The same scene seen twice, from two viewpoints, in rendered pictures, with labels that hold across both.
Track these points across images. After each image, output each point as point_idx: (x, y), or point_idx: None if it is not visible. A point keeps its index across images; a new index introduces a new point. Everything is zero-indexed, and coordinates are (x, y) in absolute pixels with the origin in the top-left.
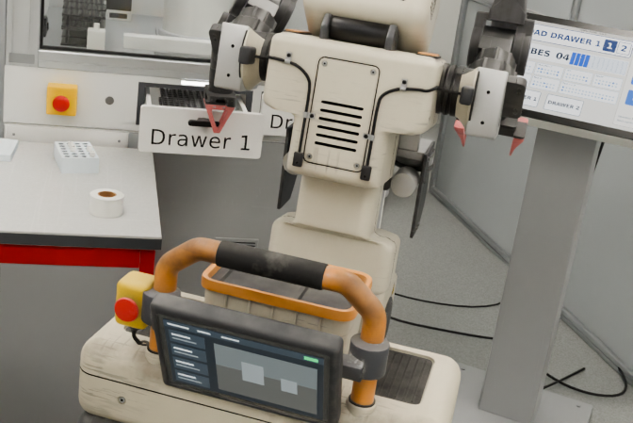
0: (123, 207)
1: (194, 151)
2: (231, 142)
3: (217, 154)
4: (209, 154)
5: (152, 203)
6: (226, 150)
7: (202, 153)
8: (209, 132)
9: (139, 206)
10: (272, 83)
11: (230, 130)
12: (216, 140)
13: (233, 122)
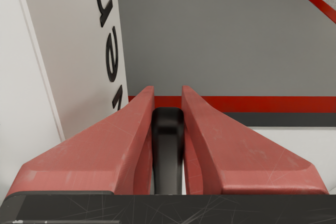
0: (335, 178)
1: (126, 99)
2: None
3: (118, 20)
4: (121, 47)
5: (323, 139)
6: None
7: (124, 74)
8: (107, 106)
9: (335, 158)
10: None
11: (86, 15)
12: (109, 55)
13: (67, 25)
